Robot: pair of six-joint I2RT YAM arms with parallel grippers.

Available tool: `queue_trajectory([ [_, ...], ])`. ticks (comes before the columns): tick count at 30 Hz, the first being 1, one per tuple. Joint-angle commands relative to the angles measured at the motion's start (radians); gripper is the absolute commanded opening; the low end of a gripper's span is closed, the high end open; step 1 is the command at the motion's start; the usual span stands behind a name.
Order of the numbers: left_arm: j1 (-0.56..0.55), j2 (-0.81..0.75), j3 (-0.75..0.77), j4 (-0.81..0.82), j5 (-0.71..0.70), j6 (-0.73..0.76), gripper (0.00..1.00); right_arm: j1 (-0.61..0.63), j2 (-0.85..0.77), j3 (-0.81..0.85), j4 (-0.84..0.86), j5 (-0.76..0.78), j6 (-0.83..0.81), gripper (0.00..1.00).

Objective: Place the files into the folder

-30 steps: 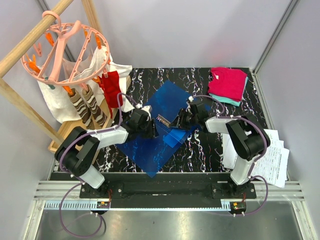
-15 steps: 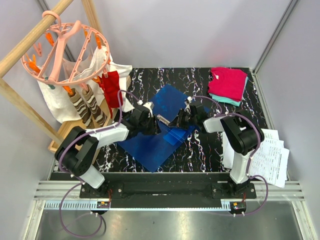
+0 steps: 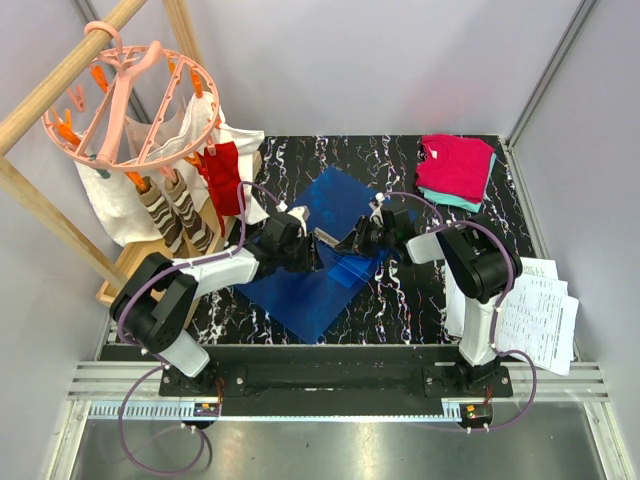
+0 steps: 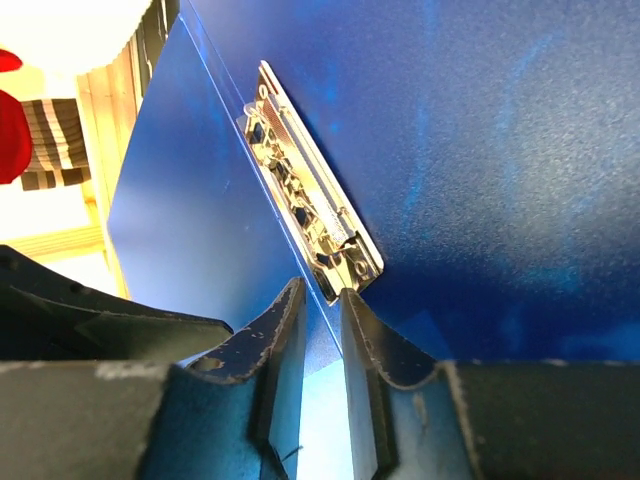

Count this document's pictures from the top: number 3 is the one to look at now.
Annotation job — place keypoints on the teal folded t-shirt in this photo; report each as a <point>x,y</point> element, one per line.
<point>452,200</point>

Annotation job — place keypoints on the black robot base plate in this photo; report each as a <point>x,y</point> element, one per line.
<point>328,383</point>

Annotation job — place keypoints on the red hanging cloth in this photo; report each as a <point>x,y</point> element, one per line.
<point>222,177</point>

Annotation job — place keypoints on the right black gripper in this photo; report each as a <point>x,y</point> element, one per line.
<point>356,240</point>

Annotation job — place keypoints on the white paper files stack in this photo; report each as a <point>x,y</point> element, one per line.
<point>536,320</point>

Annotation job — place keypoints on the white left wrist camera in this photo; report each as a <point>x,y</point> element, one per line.
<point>301,213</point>

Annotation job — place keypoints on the pink folded t-shirt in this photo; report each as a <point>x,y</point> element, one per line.
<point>455,166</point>

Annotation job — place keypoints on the brown striped sock right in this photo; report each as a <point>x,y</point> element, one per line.
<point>197,230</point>

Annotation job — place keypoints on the white hanging towel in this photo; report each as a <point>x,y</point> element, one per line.
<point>115,200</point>

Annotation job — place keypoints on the aluminium rail frame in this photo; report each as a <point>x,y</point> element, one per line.
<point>119,387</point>

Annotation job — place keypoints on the brown striped sock left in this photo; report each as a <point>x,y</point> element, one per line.
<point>163,216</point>

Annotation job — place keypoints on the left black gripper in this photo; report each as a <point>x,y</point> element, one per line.
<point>311,261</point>

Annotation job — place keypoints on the metal folder clip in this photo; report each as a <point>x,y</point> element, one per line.
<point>325,238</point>

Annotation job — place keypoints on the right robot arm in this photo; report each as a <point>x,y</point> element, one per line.
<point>482,265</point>

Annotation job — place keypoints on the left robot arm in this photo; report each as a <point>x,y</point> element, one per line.
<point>152,307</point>

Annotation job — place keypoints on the brown striped sock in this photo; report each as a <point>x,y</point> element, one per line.
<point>197,230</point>
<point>163,216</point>

